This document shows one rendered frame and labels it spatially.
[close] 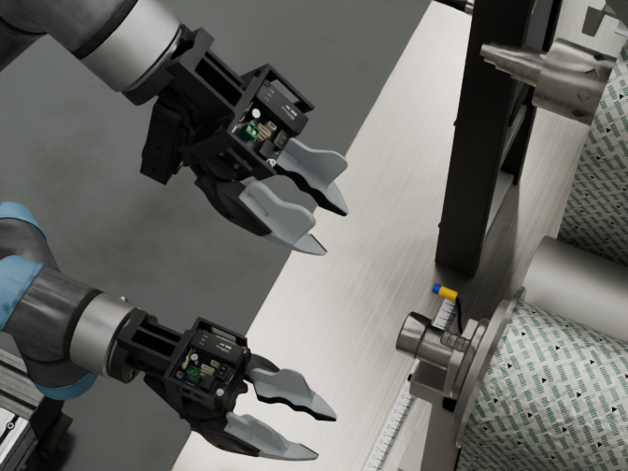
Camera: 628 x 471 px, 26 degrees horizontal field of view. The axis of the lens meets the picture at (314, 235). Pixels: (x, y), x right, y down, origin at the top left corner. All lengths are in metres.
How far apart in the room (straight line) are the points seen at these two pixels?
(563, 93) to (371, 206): 0.50
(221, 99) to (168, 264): 1.67
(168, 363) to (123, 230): 1.45
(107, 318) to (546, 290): 0.41
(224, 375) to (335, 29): 1.79
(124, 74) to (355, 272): 0.66
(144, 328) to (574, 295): 0.40
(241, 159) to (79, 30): 0.15
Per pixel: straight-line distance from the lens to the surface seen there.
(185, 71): 1.00
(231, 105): 1.01
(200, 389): 1.27
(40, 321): 1.33
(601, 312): 1.23
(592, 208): 1.25
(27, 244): 1.49
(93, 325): 1.31
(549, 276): 1.24
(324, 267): 1.61
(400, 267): 1.61
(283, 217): 1.07
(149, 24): 1.01
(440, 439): 1.40
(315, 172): 1.11
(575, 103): 1.21
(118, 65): 1.01
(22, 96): 2.93
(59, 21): 1.01
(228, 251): 2.67
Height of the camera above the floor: 2.30
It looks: 59 degrees down
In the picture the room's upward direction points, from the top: straight up
